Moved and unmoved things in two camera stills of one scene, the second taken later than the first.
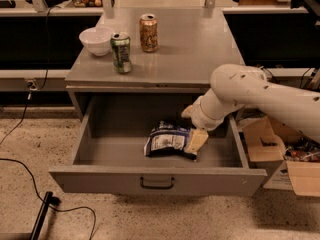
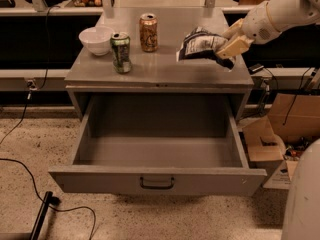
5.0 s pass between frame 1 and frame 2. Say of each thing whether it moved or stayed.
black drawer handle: stayed
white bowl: stayed
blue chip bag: moved
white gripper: moved
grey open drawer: stayed
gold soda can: stayed
